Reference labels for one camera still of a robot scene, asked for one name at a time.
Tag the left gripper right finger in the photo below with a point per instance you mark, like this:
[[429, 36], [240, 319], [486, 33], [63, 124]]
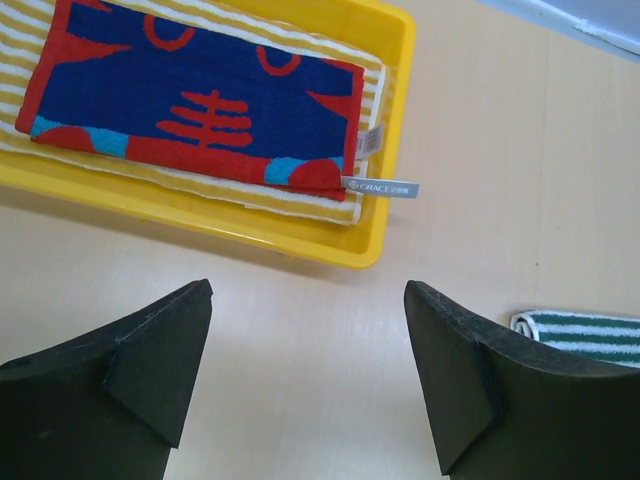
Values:
[[502, 406]]

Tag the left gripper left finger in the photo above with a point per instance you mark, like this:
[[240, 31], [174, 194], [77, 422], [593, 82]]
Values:
[[111, 403]]

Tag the black white striped towel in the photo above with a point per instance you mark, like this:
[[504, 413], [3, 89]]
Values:
[[604, 338]]

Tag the turquoise red patterned towel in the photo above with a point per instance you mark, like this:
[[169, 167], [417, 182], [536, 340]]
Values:
[[119, 82]]

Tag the yellow plastic tray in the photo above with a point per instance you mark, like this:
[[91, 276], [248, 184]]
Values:
[[382, 30]]

